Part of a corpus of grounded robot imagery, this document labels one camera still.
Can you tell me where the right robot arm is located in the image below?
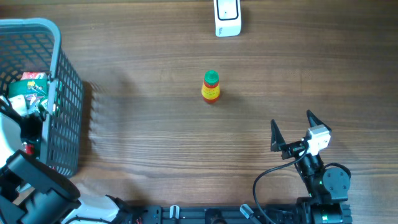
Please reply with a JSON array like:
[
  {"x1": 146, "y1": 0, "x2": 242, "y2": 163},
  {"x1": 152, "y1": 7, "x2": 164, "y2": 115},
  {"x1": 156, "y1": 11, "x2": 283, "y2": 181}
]
[{"x1": 264, "y1": 110, "x2": 353, "y2": 224}]

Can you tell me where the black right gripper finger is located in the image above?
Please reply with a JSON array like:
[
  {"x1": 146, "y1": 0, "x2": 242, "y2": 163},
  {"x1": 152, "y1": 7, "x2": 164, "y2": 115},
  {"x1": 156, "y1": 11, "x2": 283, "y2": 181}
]
[
  {"x1": 271, "y1": 119, "x2": 285, "y2": 152},
  {"x1": 306, "y1": 110, "x2": 331, "y2": 131}
]

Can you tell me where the white barcode scanner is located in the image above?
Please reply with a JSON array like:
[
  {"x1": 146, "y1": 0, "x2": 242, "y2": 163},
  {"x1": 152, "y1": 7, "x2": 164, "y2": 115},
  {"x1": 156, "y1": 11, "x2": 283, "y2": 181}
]
[{"x1": 213, "y1": 0, "x2": 242, "y2": 37}]

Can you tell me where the green glove packet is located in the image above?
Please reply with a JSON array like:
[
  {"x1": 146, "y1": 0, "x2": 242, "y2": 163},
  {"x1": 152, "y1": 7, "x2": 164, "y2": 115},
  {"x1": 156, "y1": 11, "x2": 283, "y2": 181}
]
[{"x1": 6, "y1": 79, "x2": 49, "y2": 107}]

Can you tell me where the red sauce sachet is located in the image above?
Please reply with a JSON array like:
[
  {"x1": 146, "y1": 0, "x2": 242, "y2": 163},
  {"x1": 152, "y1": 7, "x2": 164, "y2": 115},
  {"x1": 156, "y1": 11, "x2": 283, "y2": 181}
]
[{"x1": 24, "y1": 144, "x2": 35, "y2": 155}]

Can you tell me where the pale green wipes packet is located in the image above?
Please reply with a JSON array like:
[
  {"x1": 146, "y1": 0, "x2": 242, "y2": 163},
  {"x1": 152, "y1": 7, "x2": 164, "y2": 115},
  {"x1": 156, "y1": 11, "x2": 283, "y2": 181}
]
[{"x1": 7, "y1": 95, "x2": 29, "y2": 116}]

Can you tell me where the black right camera cable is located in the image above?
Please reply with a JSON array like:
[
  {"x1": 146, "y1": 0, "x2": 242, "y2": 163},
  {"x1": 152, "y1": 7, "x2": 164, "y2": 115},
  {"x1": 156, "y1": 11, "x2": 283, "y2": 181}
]
[{"x1": 252, "y1": 141, "x2": 310, "y2": 224}]

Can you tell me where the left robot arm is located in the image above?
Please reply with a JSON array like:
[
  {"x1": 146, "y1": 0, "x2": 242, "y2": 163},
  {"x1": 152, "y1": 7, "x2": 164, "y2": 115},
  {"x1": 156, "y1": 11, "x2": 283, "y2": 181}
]
[{"x1": 1, "y1": 131, "x2": 132, "y2": 223}]

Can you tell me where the red yellow sauce bottle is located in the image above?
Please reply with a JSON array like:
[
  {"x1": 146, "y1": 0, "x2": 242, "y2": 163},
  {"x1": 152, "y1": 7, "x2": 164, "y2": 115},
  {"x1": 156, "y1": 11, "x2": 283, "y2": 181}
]
[{"x1": 201, "y1": 70, "x2": 221, "y2": 104}]

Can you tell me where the red white small box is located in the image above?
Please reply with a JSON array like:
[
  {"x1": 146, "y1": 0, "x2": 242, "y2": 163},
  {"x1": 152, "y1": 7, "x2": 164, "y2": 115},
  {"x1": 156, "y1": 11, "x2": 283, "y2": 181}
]
[{"x1": 21, "y1": 72, "x2": 48, "y2": 80}]

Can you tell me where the grey plastic basket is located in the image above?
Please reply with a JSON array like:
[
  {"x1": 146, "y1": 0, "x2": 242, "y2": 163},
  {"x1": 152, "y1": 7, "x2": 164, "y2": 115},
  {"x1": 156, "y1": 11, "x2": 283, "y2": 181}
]
[{"x1": 1, "y1": 18, "x2": 84, "y2": 177}]

